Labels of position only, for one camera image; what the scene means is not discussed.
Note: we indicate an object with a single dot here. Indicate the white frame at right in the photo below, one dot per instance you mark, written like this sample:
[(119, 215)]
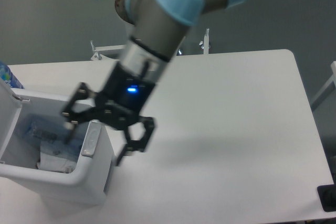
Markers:
[(324, 91)]

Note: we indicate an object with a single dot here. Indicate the clear crushed plastic bottle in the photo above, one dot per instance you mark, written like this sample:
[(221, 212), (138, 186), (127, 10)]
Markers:
[(49, 135)]

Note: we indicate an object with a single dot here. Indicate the white paper bag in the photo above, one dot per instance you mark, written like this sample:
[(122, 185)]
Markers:
[(56, 160)]

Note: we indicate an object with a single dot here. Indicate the white trash can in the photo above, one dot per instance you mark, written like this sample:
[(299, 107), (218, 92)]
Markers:
[(34, 155)]

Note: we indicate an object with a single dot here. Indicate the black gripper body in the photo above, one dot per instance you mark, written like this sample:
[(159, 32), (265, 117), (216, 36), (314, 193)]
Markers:
[(123, 96)]

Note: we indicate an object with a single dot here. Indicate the black device at edge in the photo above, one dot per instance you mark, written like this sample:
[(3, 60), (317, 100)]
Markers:
[(327, 197)]

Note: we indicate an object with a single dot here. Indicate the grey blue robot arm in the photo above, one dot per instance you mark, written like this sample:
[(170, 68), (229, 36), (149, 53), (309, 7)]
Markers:
[(159, 28)]

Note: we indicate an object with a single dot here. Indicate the blue labelled bottle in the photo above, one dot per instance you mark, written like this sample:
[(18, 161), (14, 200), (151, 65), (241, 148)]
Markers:
[(9, 77)]

